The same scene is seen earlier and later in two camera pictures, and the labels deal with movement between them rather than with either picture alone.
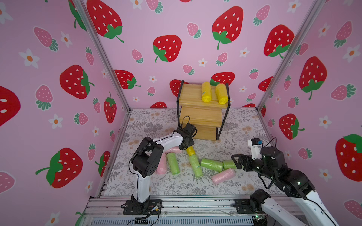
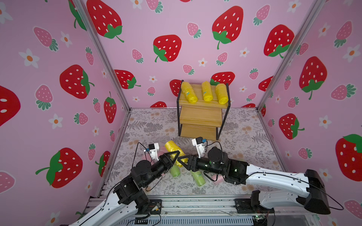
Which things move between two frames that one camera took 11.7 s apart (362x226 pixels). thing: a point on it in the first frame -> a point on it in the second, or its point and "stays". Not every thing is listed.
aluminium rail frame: x=177 y=210 stays
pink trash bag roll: x=223 y=176 stays
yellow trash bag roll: x=206 y=96 stays
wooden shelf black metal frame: x=208 y=117 stays
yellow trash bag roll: x=190 y=150 -> x=189 y=92
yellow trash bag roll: x=221 y=91 stays
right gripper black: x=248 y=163 -> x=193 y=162
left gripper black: x=192 y=141 -> x=164 y=163
